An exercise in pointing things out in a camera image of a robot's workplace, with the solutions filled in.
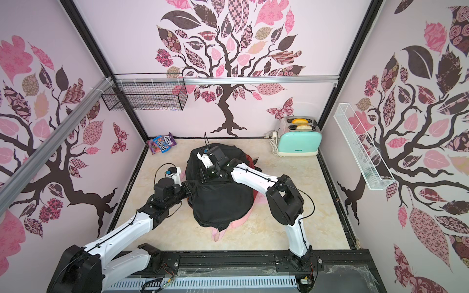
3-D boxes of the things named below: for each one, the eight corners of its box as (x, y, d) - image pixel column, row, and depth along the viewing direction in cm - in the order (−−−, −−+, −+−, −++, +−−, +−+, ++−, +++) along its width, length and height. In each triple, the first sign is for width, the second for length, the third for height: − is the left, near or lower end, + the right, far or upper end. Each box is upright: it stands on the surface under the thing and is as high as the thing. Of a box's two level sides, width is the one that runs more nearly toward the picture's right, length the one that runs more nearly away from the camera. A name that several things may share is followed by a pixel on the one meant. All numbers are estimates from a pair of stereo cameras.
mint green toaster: (277, 158, 113) (283, 135, 98) (274, 139, 124) (279, 116, 109) (315, 157, 113) (326, 135, 98) (308, 138, 124) (317, 116, 108)
